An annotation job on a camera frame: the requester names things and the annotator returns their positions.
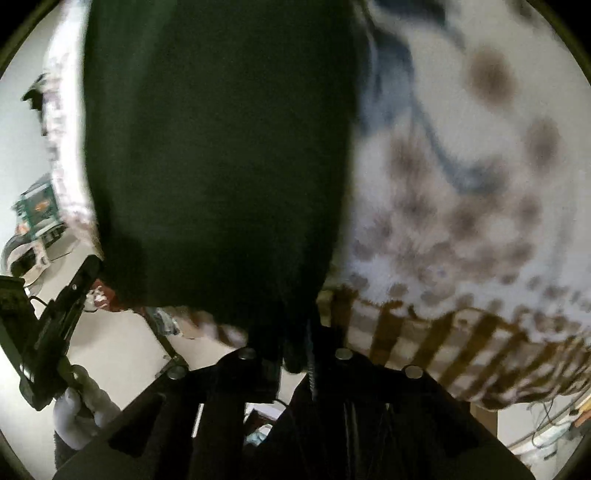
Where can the green white storage rack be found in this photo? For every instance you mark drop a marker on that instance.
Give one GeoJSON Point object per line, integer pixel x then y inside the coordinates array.
{"type": "Point", "coordinates": [39, 210]}

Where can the person's left hand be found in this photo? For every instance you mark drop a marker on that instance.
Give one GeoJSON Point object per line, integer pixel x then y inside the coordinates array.
{"type": "Point", "coordinates": [87, 410]}

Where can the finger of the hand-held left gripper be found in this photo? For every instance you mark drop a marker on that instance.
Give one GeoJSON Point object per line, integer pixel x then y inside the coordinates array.
{"type": "Point", "coordinates": [76, 295]}

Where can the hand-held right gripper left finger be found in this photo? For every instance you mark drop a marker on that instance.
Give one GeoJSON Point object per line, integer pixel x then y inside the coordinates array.
{"type": "Point", "coordinates": [221, 383]}

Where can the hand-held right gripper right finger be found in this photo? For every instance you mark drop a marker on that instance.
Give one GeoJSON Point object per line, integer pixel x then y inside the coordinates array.
{"type": "Point", "coordinates": [369, 392]}

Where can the dark striped long-sleeve shirt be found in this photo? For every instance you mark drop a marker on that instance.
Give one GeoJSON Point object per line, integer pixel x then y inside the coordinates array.
{"type": "Point", "coordinates": [217, 161]}

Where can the floral bed blanket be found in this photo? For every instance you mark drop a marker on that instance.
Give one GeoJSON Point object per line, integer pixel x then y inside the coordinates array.
{"type": "Point", "coordinates": [461, 138]}

